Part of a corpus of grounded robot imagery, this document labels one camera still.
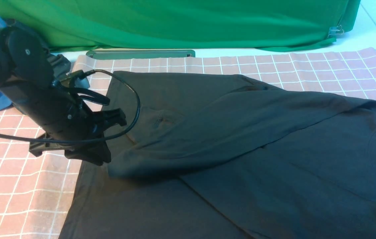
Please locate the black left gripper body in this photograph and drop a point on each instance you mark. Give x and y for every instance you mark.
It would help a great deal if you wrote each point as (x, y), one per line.
(63, 120)

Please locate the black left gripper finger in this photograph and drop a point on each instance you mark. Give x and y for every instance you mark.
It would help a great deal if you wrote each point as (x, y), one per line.
(109, 118)

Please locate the dark gray long-sleeve shirt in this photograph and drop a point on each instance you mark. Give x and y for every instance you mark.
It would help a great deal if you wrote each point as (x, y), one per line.
(230, 157)

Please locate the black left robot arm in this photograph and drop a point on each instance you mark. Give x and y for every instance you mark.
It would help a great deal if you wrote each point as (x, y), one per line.
(80, 95)

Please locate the pink checkered tablecloth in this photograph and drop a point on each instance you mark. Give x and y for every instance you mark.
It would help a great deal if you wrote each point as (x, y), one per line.
(36, 193)

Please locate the green backdrop cloth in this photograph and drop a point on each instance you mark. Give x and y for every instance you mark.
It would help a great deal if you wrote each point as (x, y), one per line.
(273, 25)

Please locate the dark gray crumpled garment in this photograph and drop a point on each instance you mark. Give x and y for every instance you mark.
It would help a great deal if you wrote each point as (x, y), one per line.
(58, 63)

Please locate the clear binder clip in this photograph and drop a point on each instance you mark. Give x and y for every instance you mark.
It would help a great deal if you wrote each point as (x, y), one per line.
(335, 31)

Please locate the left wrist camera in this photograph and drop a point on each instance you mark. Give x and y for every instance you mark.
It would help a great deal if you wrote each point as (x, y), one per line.
(77, 79)

